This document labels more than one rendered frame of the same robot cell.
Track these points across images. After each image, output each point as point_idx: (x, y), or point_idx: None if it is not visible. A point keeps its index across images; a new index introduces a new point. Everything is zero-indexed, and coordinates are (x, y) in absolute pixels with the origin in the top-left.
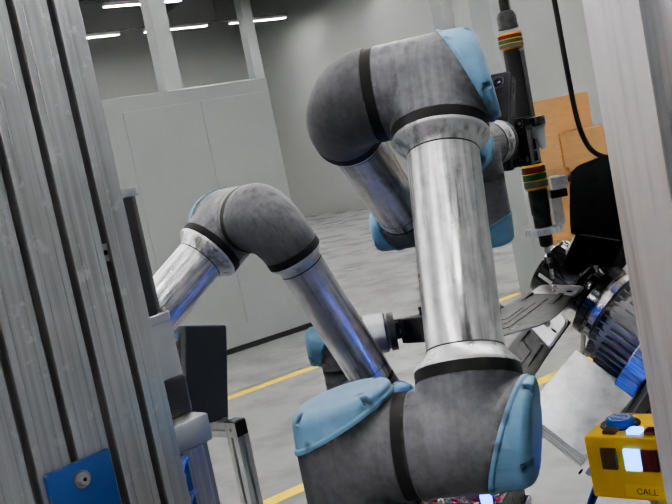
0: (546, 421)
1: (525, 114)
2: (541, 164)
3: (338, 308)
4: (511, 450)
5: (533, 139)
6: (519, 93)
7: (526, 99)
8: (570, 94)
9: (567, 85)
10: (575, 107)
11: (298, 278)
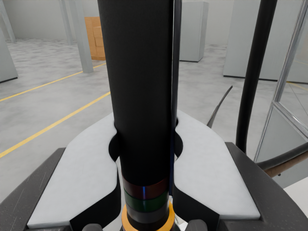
0: None
1: (157, 122)
2: (172, 221)
3: None
4: None
5: (165, 180)
6: (147, 41)
7: (167, 69)
8: (258, 60)
9: (258, 34)
10: (255, 92)
11: None
